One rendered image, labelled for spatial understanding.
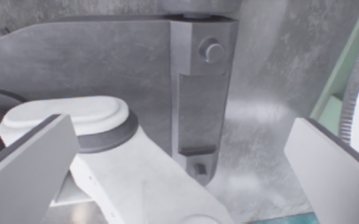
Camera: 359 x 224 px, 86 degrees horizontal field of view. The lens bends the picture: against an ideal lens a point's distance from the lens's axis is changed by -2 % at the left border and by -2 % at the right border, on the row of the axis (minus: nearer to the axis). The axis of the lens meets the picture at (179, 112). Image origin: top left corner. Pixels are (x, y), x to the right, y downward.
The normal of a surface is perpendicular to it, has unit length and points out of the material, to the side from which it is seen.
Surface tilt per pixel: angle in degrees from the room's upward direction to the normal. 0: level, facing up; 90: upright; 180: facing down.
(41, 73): 0
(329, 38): 0
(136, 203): 90
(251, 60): 0
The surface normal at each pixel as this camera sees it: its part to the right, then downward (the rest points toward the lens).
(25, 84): 0.18, 0.51
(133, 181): 0.01, -0.85
